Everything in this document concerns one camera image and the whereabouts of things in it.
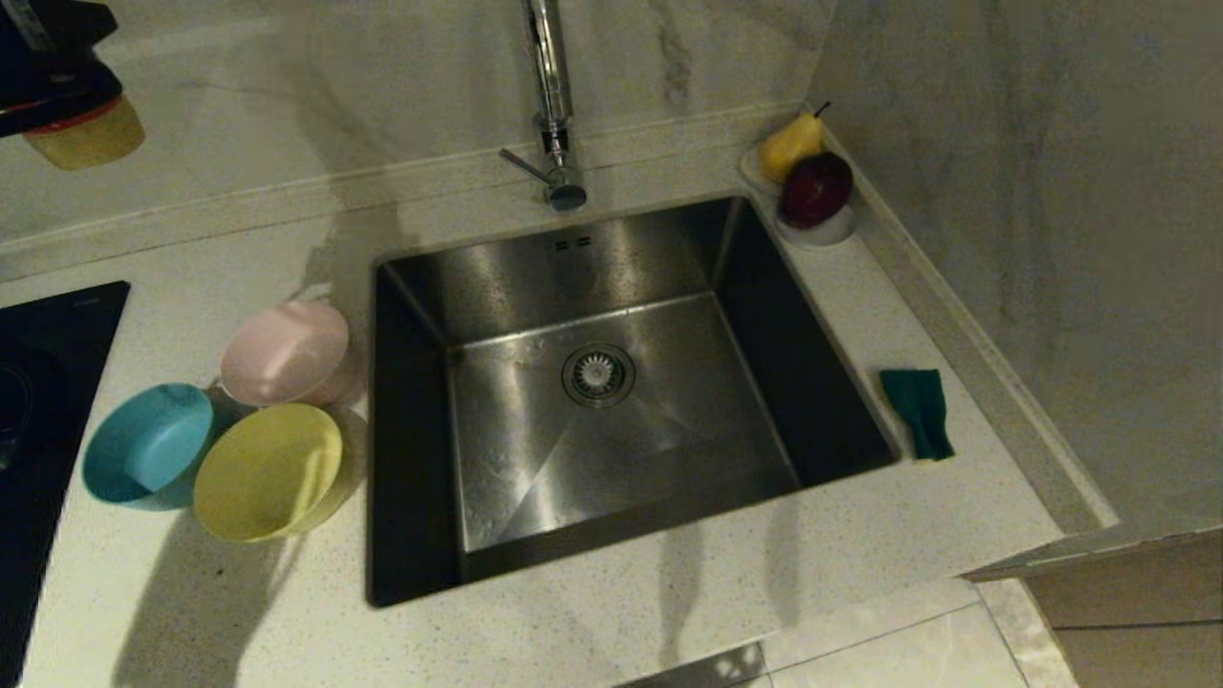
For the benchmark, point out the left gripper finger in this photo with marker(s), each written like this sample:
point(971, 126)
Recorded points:
point(57, 88)

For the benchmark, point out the yellow-capped orange dish soap bottle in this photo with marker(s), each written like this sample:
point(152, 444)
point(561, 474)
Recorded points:
point(91, 143)

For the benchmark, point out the stainless steel sink basin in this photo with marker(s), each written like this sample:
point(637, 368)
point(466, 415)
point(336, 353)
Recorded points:
point(669, 401)

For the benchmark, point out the green and yellow sponge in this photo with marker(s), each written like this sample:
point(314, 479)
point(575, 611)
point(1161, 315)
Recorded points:
point(917, 411)

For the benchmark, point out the black induction cooktop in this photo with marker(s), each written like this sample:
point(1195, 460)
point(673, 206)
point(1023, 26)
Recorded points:
point(48, 401)

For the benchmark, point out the pink plastic bowl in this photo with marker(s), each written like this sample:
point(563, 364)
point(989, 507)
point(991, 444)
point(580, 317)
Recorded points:
point(282, 354)

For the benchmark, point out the blue plastic bowl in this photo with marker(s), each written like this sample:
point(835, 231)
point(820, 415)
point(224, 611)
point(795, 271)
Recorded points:
point(148, 444)

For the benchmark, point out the yellow plastic bowl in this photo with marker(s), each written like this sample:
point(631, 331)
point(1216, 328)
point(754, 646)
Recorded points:
point(268, 473)

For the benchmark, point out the chrome faucet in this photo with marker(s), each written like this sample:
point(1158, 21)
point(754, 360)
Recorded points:
point(552, 86)

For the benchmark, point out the round metal drain strainer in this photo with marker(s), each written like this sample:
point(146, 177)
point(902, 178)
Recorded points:
point(599, 376)

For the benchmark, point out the small white dish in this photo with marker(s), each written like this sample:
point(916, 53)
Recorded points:
point(822, 235)
point(749, 172)

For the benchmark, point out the yellow pear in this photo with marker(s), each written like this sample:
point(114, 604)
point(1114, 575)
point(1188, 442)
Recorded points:
point(788, 148)

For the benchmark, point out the dark red apple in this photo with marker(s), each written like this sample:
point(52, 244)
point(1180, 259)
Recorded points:
point(814, 191)

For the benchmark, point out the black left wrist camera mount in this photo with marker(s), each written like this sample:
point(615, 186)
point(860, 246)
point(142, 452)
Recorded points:
point(72, 29)

